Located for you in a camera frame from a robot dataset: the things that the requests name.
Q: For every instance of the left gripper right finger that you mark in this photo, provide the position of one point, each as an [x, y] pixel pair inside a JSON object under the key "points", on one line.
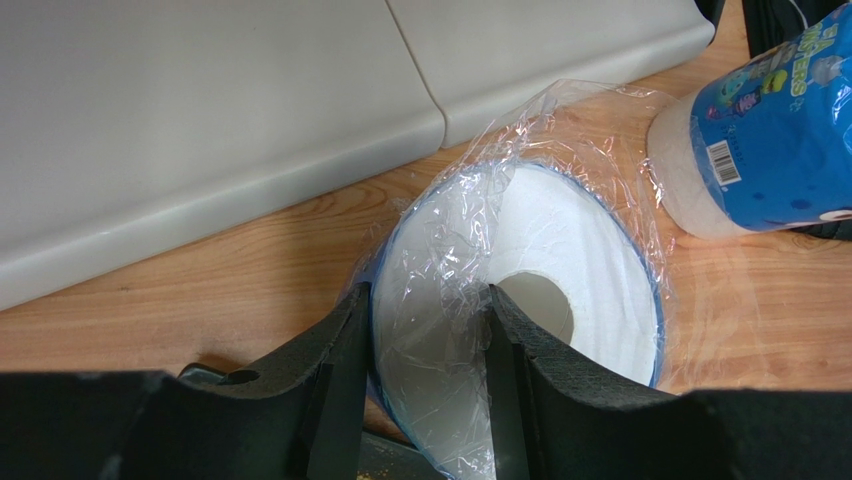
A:
{"points": [[556, 414]]}

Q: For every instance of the cream checkered three-tier shelf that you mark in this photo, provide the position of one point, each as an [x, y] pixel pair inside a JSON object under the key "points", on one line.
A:
{"points": [[129, 128]]}

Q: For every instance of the blue cartoon-face roll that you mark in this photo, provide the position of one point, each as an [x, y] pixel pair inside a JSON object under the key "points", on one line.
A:
{"points": [[766, 147]]}

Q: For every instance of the plastic-wrapped roll blue label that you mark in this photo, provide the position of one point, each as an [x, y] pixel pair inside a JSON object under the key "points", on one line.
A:
{"points": [[548, 204]]}

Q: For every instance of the black cloth placemat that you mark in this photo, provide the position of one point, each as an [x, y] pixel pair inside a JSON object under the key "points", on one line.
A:
{"points": [[769, 23]]}

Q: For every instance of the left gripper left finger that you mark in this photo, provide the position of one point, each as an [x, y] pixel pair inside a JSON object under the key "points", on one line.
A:
{"points": [[295, 413]]}

